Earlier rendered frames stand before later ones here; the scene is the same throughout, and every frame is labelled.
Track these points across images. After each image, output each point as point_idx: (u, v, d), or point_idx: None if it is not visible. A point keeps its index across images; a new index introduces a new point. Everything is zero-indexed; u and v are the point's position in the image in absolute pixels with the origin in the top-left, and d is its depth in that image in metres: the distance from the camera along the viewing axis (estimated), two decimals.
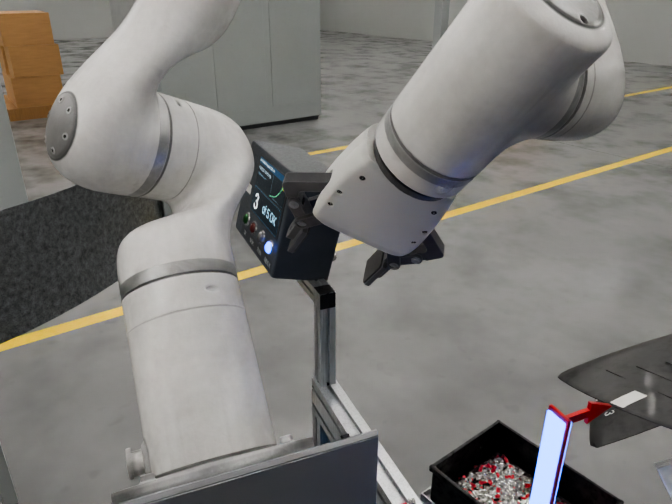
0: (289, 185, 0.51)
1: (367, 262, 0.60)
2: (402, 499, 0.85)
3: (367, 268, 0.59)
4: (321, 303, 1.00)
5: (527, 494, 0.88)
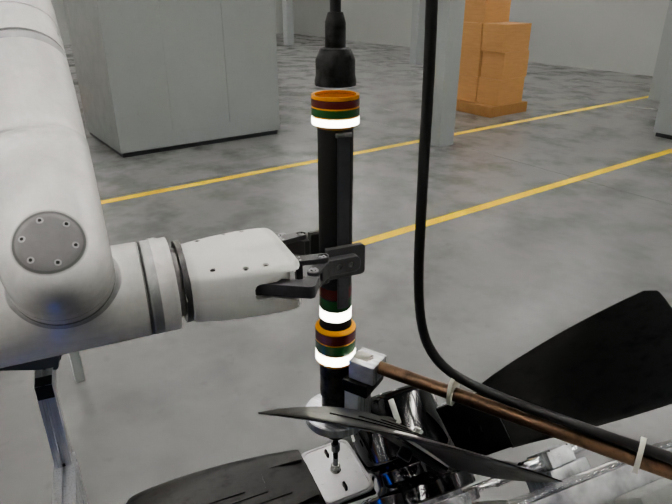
0: (308, 284, 0.51)
1: None
2: None
3: None
4: (37, 395, 1.06)
5: None
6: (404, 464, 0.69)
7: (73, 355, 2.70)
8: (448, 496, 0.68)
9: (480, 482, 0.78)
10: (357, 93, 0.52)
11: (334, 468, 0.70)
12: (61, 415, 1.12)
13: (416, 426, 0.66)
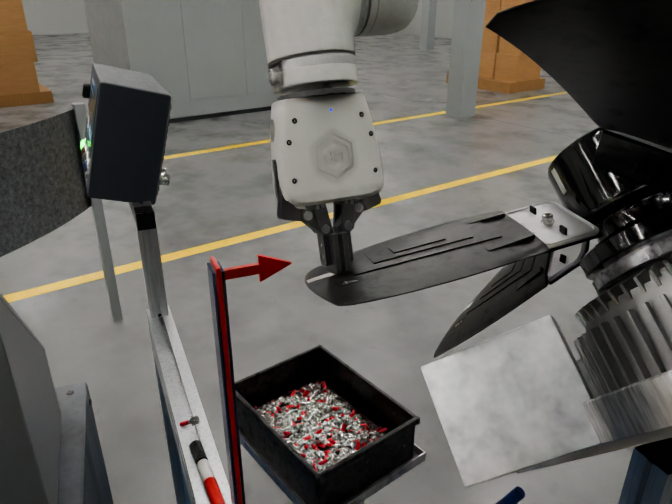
0: (371, 198, 0.60)
1: (341, 268, 0.57)
2: None
3: (336, 264, 0.58)
4: (138, 223, 0.94)
5: (331, 416, 0.82)
6: (635, 201, 0.57)
7: (111, 291, 2.58)
8: None
9: None
10: None
11: (551, 217, 0.60)
12: (159, 255, 1.00)
13: None
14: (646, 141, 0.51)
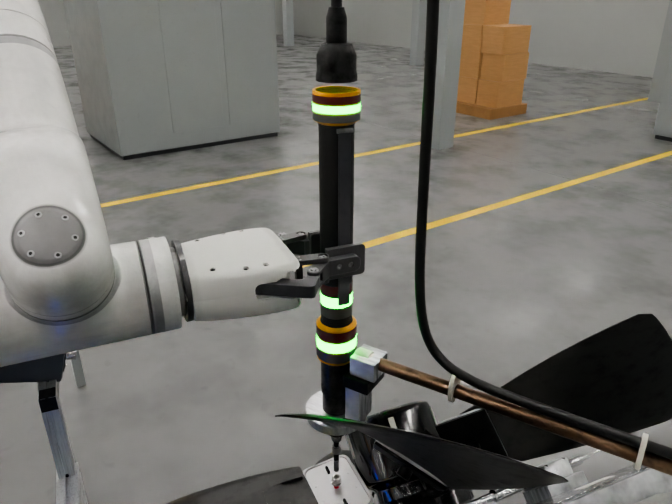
0: (308, 284, 0.51)
1: None
2: None
3: None
4: (41, 407, 1.07)
5: None
6: (373, 492, 0.74)
7: (74, 360, 2.72)
8: None
9: (478, 497, 0.79)
10: (358, 89, 0.52)
11: None
12: (64, 426, 1.13)
13: (335, 474, 0.71)
14: None
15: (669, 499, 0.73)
